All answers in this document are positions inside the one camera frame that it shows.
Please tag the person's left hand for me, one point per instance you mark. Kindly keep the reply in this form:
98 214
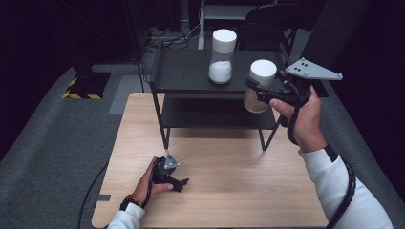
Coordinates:
144 187

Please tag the jar with beige powder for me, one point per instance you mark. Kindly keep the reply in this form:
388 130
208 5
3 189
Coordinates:
262 71

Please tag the black yellow striped stand base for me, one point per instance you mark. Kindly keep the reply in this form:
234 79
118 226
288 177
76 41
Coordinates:
87 86

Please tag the white desk frame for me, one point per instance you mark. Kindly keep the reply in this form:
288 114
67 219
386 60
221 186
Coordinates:
201 28

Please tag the person's right hand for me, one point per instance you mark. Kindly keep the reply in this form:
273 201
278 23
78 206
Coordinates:
307 127

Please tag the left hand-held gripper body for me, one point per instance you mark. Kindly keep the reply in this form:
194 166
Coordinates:
164 173

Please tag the black two-tier metal shelf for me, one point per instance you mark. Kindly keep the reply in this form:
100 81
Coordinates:
187 71

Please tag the black wristband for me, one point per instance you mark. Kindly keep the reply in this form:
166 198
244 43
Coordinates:
126 203

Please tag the grey tape strip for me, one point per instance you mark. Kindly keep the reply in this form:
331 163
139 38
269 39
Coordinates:
103 197

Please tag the black chair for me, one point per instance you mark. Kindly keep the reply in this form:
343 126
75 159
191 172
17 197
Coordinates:
254 19

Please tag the dark upright panel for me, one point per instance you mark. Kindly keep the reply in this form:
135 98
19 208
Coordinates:
334 31

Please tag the jar with white powder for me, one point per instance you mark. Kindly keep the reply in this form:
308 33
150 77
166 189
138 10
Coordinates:
220 71

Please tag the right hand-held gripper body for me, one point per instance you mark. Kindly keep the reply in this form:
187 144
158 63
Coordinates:
305 71

